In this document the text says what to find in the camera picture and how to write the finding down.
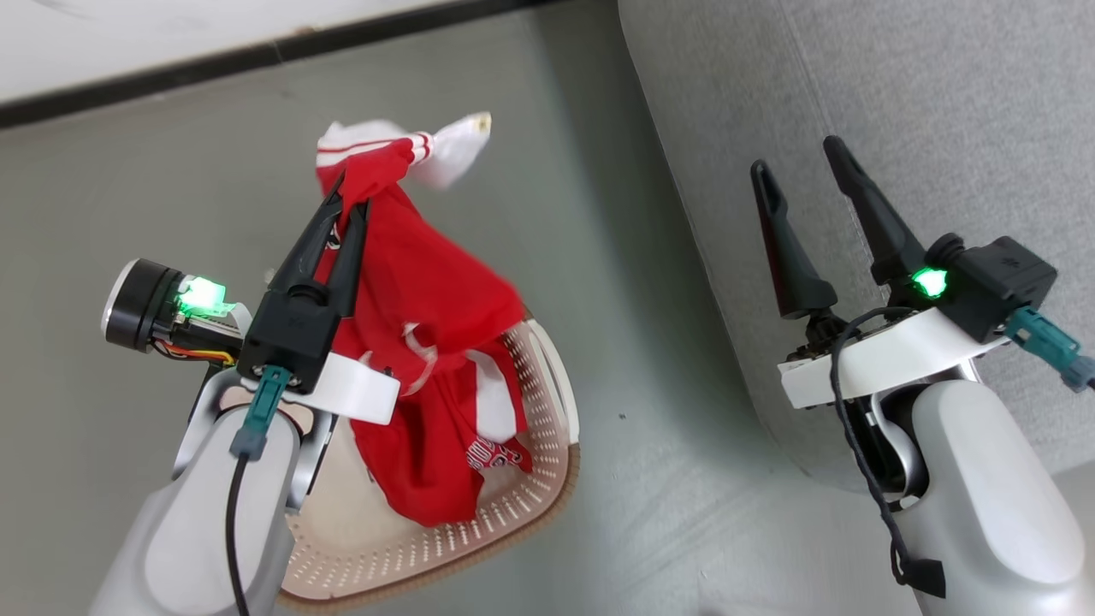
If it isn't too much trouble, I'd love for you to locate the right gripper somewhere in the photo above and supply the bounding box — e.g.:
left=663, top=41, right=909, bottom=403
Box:
left=750, top=135, right=1012, bottom=410

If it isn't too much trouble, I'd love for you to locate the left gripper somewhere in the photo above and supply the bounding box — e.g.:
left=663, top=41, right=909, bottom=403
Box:
left=101, top=174, right=401, bottom=426

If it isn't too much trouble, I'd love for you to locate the red top with white sleeves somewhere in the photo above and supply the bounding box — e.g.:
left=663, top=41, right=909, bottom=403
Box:
left=315, top=111, right=527, bottom=345

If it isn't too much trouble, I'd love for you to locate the cream perforated laundry basket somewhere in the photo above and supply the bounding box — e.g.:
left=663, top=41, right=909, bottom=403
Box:
left=278, top=317, right=581, bottom=613

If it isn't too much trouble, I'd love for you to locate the grey fabric sofa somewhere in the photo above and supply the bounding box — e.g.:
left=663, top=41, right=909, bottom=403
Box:
left=618, top=0, right=1095, bottom=501

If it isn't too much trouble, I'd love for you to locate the teal plug black cable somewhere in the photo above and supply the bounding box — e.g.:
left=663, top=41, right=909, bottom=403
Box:
left=1005, top=306, right=1095, bottom=393
left=224, top=366, right=293, bottom=616

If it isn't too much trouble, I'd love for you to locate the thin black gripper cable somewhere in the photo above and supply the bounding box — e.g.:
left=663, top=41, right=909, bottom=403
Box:
left=830, top=306, right=948, bottom=600

